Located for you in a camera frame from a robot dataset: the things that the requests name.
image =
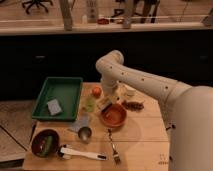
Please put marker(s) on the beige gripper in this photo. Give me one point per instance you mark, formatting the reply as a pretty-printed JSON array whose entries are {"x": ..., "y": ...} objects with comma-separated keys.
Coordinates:
[{"x": 106, "y": 101}]

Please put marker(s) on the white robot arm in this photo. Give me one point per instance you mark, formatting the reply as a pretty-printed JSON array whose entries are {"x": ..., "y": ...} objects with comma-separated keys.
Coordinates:
[{"x": 191, "y": 137}]

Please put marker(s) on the white paper cup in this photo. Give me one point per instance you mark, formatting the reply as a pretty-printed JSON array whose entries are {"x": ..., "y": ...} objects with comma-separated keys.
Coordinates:
[{"x": 129, "y": 92}]

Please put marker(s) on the small metal cup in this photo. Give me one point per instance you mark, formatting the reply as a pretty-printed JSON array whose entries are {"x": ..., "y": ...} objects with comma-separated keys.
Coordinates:
[{"x": 85, "y": 134}]

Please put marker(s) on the orange tomato toy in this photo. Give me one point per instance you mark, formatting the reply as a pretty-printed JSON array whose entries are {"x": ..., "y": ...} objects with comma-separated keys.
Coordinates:
[{"x": 96, "y": 92}]

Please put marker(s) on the orange ceramic bowl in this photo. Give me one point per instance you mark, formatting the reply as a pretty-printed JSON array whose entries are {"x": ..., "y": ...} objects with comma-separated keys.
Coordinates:
[{"x": 113, "y": 116}]

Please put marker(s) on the grey cloth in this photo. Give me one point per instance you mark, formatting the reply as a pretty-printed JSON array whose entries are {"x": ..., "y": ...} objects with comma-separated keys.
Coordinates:
[{"x": 79, "y": 123}]

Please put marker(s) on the brown pine cone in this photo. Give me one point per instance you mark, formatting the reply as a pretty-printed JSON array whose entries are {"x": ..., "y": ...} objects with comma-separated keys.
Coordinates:
[{"x": 133, "y": 106}]

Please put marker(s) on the green plastic tray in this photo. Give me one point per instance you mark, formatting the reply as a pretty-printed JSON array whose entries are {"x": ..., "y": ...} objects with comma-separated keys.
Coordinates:
[{"x": 66, "y": 91}]

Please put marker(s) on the grey blue sponge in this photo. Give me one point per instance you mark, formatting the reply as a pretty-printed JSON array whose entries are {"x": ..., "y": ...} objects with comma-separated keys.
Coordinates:
[{"x": 54, "y": 107}]

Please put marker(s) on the metal fork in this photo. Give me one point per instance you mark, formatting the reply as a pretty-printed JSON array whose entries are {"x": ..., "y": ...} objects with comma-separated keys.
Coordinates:
[{"x": 116, "y": 156}]

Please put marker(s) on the green cucumber toy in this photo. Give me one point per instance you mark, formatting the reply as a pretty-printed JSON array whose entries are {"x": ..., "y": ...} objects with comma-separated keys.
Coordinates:
[{"x": 46, "y": 146}]

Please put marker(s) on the dark brown bowl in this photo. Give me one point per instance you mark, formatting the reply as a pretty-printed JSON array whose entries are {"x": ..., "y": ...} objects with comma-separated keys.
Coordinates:
[{"x": 38, "y": 139}]

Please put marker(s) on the red object on shelf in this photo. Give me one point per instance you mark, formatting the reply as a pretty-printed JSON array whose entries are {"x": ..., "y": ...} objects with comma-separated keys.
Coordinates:
[{"x": 103, "y": 21}]

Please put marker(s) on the black office chair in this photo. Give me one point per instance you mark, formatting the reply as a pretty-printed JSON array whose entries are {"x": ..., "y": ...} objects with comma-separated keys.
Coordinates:
[{"x": 38, "y": 3}]

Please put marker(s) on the white handled brush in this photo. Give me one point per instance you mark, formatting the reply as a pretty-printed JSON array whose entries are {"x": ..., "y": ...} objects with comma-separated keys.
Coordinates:
[{"x": 68, "y": 151}]

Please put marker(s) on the wooden table leg post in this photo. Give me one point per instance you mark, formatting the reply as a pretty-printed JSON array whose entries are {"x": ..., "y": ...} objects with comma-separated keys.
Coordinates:
[{"x": 66, "y": 14}]

